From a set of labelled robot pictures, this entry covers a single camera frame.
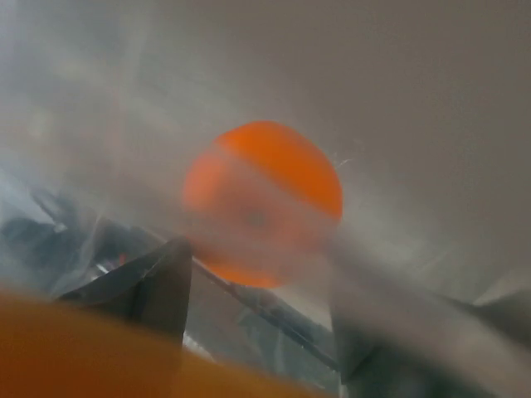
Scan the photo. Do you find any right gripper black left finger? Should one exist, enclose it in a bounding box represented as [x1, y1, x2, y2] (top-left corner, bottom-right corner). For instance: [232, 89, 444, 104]
[59, 239, 192, 345]

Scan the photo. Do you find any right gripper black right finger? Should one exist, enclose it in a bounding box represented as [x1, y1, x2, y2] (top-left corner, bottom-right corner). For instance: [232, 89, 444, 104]
[329, 240, 530, 397]

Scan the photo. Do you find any orange fake fruit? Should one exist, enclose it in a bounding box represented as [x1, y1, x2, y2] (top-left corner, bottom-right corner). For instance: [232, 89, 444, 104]
[181, 119, 344, 289]

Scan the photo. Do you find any clear zip top bag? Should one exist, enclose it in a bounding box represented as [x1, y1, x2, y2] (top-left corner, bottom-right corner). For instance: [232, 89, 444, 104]
[1, 1, 530, 397]

